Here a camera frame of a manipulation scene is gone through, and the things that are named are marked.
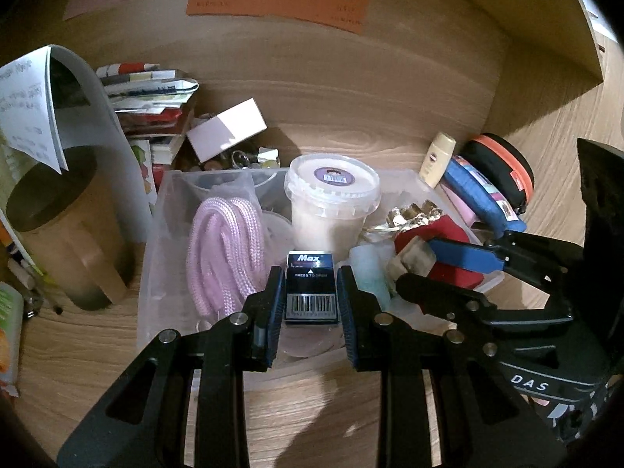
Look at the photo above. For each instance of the orange paper note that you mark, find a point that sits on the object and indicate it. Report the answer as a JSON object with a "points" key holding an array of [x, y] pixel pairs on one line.
{"points": [[273, 2]]}

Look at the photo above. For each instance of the white marker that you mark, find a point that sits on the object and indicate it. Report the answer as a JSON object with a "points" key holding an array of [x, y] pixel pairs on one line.
{"points": [[22, 275]]}

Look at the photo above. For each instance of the orange green snack packet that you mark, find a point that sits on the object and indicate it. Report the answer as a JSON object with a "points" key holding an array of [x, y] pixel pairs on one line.
{"points": [[9, 331]]}

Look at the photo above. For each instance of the pink pouch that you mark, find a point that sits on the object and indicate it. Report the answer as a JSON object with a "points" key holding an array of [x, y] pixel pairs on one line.
{"points": [[463, 209]]}

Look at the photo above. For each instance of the red cloth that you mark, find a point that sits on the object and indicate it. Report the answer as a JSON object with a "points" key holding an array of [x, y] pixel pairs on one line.
{"points": [[453, 234]]}

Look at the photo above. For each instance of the cream lotion tube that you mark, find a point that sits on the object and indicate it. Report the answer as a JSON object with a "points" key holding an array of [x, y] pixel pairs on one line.
{"points": [[438, 156]]}

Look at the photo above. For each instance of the blue fabric pouch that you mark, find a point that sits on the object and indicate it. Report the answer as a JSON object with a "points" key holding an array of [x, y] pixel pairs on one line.
{"points": [[473, 185]]}

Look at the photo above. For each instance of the orange black pen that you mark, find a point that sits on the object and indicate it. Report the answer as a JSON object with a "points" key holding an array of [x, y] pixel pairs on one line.
{"points": [[9, 243]]}

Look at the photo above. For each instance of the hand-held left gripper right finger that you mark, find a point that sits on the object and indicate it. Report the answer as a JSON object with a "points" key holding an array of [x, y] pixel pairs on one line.
{"points": [[348, 312]]}

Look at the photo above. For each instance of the gold foil pieces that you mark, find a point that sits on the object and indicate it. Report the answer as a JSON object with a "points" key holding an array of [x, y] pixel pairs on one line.
{"points": [[409, 214]]}

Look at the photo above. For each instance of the black staple box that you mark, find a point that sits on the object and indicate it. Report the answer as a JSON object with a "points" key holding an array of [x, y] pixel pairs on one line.
{"points": [[312, 292]]}

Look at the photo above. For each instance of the fruit printed carton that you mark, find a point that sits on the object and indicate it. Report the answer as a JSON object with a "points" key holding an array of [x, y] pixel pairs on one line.
{"points": [[144, 165]]}

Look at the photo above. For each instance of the brown mug with paper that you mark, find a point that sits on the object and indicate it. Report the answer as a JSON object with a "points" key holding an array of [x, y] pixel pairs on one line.
{"points": [[97, 107]]}

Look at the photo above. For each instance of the white cardboard box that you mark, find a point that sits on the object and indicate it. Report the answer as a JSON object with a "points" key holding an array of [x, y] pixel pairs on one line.
{"points": [[224, 129]]}

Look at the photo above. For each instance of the black orange zip case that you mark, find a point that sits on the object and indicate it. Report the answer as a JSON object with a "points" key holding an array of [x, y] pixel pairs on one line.
{"points": [[502, 161]]}

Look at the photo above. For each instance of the pale stone block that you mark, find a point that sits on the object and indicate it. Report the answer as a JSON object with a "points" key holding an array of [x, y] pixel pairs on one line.
{"points": [[412, 258]]}

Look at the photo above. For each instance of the stack of books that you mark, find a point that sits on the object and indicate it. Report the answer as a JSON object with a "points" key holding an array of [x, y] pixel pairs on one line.
{"points": [[146, 92]]}

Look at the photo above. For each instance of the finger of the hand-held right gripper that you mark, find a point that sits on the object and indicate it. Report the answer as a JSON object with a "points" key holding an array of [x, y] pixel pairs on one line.
{"points": [[463, 253], [438, 292]]}

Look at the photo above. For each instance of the pale green foam piece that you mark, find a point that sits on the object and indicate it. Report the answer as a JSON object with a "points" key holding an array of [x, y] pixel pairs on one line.
{"points": [[370, 273]]}

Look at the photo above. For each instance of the clear plastic storage container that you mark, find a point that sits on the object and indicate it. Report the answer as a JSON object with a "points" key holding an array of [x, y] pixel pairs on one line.
{"points": [[165, 234]]}

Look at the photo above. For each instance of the translucent plastic bowl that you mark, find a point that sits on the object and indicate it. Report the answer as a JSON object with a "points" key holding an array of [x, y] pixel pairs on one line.
{"points": [[214, 183]]}

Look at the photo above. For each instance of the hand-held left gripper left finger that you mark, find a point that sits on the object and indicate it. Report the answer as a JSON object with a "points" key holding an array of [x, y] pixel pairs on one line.
{"points": [[275, 302]]}

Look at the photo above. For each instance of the white lidded plastic tub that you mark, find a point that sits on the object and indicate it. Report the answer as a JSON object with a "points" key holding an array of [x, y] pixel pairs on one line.
{"points": [[326, 214]]}

